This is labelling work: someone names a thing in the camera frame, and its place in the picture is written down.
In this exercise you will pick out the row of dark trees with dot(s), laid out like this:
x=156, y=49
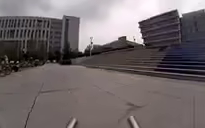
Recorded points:
x=10, y=50

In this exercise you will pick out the low dark building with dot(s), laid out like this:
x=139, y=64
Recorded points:
x=120, y=43

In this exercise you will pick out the robot's own part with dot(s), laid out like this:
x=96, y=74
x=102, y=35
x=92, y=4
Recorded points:
x=71, y=122
x=133, y=122

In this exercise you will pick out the curved pale multi-storey building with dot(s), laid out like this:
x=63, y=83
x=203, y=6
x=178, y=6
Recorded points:
x=23, y=31

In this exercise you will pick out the wide stone stairway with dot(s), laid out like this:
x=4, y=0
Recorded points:
x=176, y=61

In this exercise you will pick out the lamp pole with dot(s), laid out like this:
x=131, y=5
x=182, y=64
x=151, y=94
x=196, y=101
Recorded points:
x=91, y=46

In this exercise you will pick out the blocky grey building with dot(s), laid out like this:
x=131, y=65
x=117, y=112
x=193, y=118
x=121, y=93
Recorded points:
x=160, y=30

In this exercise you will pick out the row of parked bicycles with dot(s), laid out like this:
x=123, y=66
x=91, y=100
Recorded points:
x=3, y=66

